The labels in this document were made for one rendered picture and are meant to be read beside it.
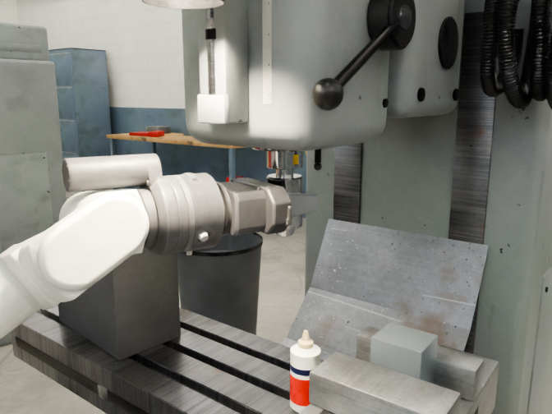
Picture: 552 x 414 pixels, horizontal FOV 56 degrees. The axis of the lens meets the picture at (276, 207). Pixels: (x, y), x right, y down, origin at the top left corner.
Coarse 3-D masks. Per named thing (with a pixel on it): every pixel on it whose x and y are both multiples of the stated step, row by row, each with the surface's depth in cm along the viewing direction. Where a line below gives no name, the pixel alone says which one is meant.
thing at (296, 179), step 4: (268, 176) 65; (272, 176) 65; (276, 176) 65; (292, 176) 65; (296, 176) 65; (300, 176) 65; (268, 180) 65; (272, 180) 64; (276, 180) 64; (280, 180) 63; (284, 180) 63; (288, 180) 63; (292, 180) 64; (296, 180) 64; (300, 180) 64; (276, 184) 64; (280, 184) 64; (284, 184) 64; (288, 184) 64; (292, 184) 64; (296, 184) 64; (300, 184) 65
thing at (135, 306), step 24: (120, 264) 78; (144, 264) 82; (168, 264) 85; (96, 288) 82; (120, 288) 79; (144, 288) 82; (168, 288) 86; (72, 312) 91; (96, 312) 84; (120, 312) 80; (144, 312) 83; (168, 312) 86; (96, 336) 85; (120, 336) 80; (144, 336) 84; (168, 336) 87
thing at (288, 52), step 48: (288, 0) 50; (336, 0) 52; (192, 48) 59; (288, 48) 51; (336, 48) 53; (192, 96) 61; (288, 96) 52; (384, 96) 63; (240, 144) 59; (288, 144) 54; (336, 144) 58
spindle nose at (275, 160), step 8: (272, 152) 63; (280, 152) 63; (288, 152) 63; (296, 152) 63; (272, 160) 63; (280, 160) 63; (288, 160) 63; (272, 168) 64; (280, 168) 63; (288, 168) 63; (296, 168) 64
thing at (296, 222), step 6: (288, 186) 64; (294, 186) 64; (300, 186) 65; (288, 192) 64; (294, 192) 64; (300, 192) 65; (300, 216) 66; (294, 222) 65; (300, 222) 66; (288, 228) 65; (294, 228) 65
